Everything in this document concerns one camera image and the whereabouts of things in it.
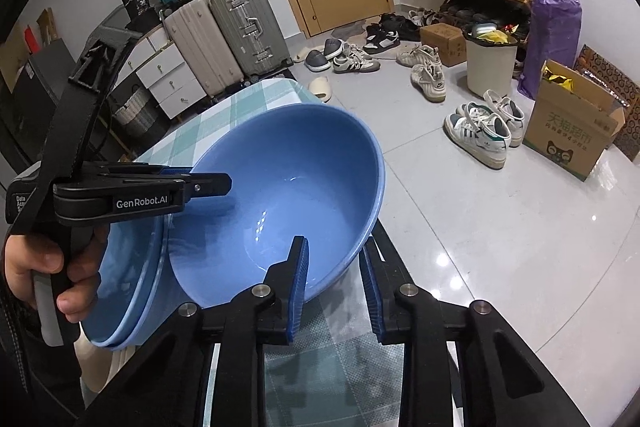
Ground large printed cardboard box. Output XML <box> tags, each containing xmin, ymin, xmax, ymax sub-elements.
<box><xmin>522</xmin><ymin>59</ymin><xmax>626</xmax><ymax>182</ymax></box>

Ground black packaging box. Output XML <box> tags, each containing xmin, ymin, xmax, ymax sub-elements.
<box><xmin>120</xmin><ymin>0</ymin><xmax>162</xmax><ymax>25</ymax></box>

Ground teal checked tablecloth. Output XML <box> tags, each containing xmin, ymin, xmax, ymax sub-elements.
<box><xmin>122</xmin><ymin>79</ymin><xmax>406</xmax><ymax>427</ymax></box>

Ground beige suitcase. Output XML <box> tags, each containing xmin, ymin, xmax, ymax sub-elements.
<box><xmin>161</xmin><ymin>0</ymin><xmax>246</xmax><ymax>96</ymax></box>

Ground brown patterned paper bag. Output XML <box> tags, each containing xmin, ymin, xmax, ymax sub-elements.
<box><xmin>575</xmin><ymin>44</ymin><xmax>640</xmax><ymax>158</ymax></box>

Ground silver suitcase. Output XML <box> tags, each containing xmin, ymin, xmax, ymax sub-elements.
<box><xmin>209</xmin><ymin>0</ymin><xmax>292</xmax><ymax>80</ymax></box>

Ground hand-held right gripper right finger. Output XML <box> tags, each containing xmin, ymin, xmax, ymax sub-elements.
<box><xmin>359</xmin><ymin>232</ymin><xmax>593</xmax><ymax>427</ymax></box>

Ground person's left forearm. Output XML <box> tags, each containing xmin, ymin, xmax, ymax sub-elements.
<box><xmin>0</xmin><ymin>292</ymin><xmax>83</xmax><ymax>423</ymax></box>

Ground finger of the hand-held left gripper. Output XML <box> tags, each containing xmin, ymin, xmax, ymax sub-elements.
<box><xmin>180</xmin><ymin>172</ymin><xmax>234</xmax><ymax>208</ymax></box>

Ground black cabinet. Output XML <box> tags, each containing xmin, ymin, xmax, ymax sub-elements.
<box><xmin>0</xmin><ymin>37</ymin><xmax>76</xmax><ymax>188</ymax></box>

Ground white trash bin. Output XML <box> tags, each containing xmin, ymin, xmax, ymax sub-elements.
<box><xmin>464</xmin><ymin>23</ymin><xmax>519</xmax><ymax>98</ymax></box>

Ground purple plastic bag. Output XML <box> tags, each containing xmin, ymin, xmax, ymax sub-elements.
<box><xmin>517</xmin><ymin>0</ymin><xmax>583</xmax><ymax>100</ymax></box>

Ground brown cardboard sheet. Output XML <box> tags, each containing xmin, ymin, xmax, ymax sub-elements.
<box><xmin>35</xmin><ymin>7</ymin><xmax>59</xmax><ymax>44</ymax></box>

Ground scattered loose shoes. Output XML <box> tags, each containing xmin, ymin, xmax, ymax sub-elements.
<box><xmin>292</xmin><ymin>9</ymin><xmax>527</xmax><ymax>171</ymax></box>

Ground woven storage basket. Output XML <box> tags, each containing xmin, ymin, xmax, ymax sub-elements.
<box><xmin>111</xmin><ymin>87</ymin><xmax>161</xmax><ymax>140</ymax></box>

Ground person's left hand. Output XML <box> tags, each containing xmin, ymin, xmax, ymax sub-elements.
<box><xmin>1</xmin><ymin>226</ymin><xmax>109</xmax><ymax>322</ymax></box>

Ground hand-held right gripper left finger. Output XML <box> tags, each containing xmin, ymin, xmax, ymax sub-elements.
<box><xmin>80</xmin><ymin>235</ymin><xmax>311</xmax><ymax>427</ymax></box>

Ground plain brown cardboard box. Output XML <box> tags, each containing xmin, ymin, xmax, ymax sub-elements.
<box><xmin>419</xmin><ymin>23</ymin><xmax>468</xmax><ymax>68</ymax></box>

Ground yellow snack packet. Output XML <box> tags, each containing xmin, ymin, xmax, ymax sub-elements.
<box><xmin>542</xmin><ymin>61</ymin><xmax>575</xmax><ymax>92</ymax></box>

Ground blue plastic bowl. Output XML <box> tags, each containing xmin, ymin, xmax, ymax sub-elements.
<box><xmin>80</xmin><ymin>217</ymin><xmax>173</xmax><ymax>351</ymax></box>
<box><xmin>169</xmin><ymin>103</ymin><xmax>387</xmax><ymax>308</ymax></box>
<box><xmin>95</xmin><ymin>207</ymin><xmax>173</xmax><ymax>343</ymax></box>

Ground white dresser with drawers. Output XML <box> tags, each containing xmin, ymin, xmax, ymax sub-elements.
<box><xmin>85</xmin><ymin>19</ymin><xmax>211</xmax><ymax>148</ymax></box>

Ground cream round plate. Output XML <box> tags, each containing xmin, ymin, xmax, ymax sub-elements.
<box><xmin>74</xmin><ymin>336</ymin><xmax>132</xmax><ymax>383</ymax></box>
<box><xmin>80</xmin><ymin>357</ymin><xmax>132</xmax><ymax>400</ymax></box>

